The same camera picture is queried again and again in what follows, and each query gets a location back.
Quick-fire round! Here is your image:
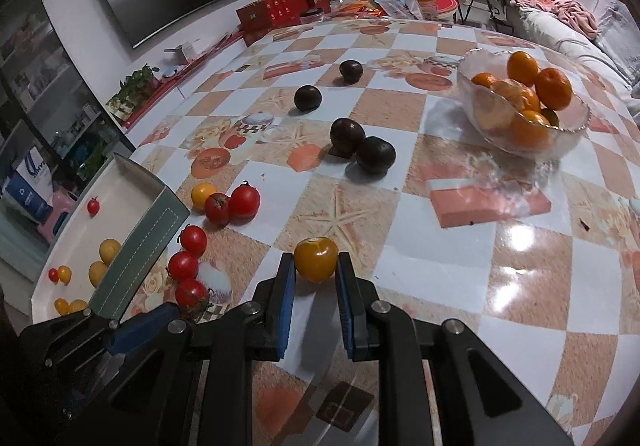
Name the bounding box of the red cherry tomato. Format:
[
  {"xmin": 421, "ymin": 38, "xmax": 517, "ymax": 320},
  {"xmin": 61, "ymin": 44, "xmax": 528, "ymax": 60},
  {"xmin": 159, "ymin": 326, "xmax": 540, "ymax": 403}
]
[{"xmin": 167, "ymin": 250, "xmax": 198, "ymax": 282}]

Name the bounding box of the yellow cherry tomato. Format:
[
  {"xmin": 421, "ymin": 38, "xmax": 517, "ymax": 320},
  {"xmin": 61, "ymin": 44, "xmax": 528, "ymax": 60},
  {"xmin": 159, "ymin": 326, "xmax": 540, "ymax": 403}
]
[{"xmin": 294, "ymin": 237, "xmax": 338, "ymax": 284}]

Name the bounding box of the red tomato lower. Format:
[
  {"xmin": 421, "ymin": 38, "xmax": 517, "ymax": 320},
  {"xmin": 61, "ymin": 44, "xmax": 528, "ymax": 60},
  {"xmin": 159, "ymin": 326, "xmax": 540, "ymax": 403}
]
[{"xmin": 175, "ymin": 278, "xmax": 208, "ymax": 313}]

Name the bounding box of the yellow tomato nearest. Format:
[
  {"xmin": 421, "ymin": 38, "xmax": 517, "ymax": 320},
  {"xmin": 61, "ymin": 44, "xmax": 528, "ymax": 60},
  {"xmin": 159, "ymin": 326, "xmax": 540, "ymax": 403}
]
[{"xmin": 54, "ymin": 298, "xmax": 70, "ymax": 316}]

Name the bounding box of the yellow tomato lower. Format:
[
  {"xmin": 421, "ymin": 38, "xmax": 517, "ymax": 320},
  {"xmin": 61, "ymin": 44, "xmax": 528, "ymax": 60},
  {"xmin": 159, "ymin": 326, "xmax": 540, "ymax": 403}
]
[{"xmin": 58, "ymin": 265, "xmax": 72, "ymax": 284}]

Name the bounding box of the white rectangular tray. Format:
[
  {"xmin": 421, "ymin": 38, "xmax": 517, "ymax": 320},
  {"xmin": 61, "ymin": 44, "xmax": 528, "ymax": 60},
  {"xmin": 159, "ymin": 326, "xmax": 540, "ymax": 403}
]
[{"xmin": 30, "ymin": 154, "xmax": 189, "ymax": 324}]

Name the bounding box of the red tomato nearest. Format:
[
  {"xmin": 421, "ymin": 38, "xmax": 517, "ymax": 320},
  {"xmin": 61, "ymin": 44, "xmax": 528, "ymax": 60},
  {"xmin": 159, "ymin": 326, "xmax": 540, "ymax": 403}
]
[{"xmin": 48, "ymin": 268, "xmax": 58, "ymax": 284}]

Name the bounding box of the red tomato near tray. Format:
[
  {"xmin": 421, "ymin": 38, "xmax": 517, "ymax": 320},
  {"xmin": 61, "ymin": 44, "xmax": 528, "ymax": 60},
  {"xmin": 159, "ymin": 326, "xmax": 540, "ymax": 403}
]
[{"xmin": 178, "ymin": 225, "xmax": 208, "ymax": 258}]

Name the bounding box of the bright red tomato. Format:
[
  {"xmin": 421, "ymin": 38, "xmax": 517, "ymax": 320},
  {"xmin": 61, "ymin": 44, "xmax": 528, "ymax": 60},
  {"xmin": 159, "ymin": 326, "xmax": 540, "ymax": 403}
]
[{"xmin": 229, "ymin": 182, "xmax": 262, "ymax": 220}]

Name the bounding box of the dark red tomato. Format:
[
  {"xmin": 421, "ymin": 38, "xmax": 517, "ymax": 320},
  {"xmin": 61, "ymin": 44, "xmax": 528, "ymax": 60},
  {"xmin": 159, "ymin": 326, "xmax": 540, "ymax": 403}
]
[{"xmin": 204, "ymin": 192, "xmax": 230, "ymax": 228}]

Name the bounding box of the small red tomato in tray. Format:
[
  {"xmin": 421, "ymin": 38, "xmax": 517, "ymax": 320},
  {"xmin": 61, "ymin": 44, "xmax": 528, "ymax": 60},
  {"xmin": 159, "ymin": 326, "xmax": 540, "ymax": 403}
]
[{"xmin": 87, "ymin": 197, "xmax": 101, "ymax": 218}]

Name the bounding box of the yellow tomato left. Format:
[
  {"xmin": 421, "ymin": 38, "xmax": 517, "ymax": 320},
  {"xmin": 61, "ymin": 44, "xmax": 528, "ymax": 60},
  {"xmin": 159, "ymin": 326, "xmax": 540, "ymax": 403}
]
[{"xmin": 190, "ymin": 183, "xmax": 217, "ymax": 211}]

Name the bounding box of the dark plum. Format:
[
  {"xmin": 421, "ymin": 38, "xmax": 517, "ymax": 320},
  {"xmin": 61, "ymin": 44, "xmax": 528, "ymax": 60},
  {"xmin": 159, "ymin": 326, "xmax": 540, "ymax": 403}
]
[
  {"xmin": 294, "ymin": 85, "xmax": 322, "ymax": 112},
  {"xmin": 356, "ymin": 136, "xmax": 396, "ymax": 175},
  {"xmin": 338, "ymin": 59, "xmax": 363, "ymax": 84},
  {"xmin": 330, "ymin": 118, "xmax": 366, "ymax": 159}
]

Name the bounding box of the green potted plant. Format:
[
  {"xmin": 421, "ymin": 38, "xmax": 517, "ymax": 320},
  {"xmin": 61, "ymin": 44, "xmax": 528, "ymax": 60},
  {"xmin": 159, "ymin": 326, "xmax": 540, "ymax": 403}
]
[{"xmin": 106, "ymin": 65, "xmax": 160, "ymax": 122}]

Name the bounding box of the dark plum far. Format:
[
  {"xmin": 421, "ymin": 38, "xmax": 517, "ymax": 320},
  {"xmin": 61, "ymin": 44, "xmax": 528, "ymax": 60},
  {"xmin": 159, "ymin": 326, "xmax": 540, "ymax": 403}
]
[{"xmin": 338, "ymin": 59, "xmax": 363, "ymax": 84}]

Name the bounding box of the glass fruit bowl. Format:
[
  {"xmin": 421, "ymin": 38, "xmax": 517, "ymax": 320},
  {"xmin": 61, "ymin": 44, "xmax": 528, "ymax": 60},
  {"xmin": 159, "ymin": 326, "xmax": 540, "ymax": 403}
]
[{"xmin": 458, "ymin": 48, "xmax": 592, "ymax": 161}]

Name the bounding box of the orange mandarin right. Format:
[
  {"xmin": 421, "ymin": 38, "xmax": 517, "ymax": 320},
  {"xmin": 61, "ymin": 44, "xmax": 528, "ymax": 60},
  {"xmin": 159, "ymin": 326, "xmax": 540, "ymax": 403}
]
[{"xmin": 535, "ymin": 67, "xmax": 573, "ymax": 110}]

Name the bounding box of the orange mandarin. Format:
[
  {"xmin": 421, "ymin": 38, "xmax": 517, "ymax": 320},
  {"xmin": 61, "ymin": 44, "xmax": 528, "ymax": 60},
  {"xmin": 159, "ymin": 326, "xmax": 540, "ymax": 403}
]
[
  {"xmin": 506, "ymin": 50, "xmax": 539, "ymax": 86},
  {"xmin": 535, "ymin": 67, "xmax": 573, "ymax": 110}
]

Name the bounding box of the red gift box stack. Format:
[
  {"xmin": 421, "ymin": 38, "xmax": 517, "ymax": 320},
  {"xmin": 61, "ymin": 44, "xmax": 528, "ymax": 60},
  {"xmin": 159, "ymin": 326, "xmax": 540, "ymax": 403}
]
[{"xmin": 236, "ymin": 0, "xmax": 331, "ymax": 46}]

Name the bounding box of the orange mandarin top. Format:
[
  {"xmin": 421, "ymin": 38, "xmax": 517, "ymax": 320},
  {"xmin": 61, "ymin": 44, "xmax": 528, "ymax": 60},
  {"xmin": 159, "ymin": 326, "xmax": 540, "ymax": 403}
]
[{"xmin": 506, "ymin": 50, "xmax": 539, "ymax": 86}]

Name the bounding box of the white sofa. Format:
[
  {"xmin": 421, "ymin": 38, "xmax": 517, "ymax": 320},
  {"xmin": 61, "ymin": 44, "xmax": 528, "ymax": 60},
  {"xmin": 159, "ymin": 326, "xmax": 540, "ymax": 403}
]
[{"xmin": 508, "ymin": 0, "xmax": 639, "ymax": 121}]

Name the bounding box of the pink blanket on sofa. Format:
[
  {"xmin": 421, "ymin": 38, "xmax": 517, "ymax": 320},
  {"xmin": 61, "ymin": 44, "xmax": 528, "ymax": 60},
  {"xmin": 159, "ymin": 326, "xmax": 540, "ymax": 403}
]
[{"xmin": 551, "ymin": 0, "xmax": 598, "ymax": 41}]

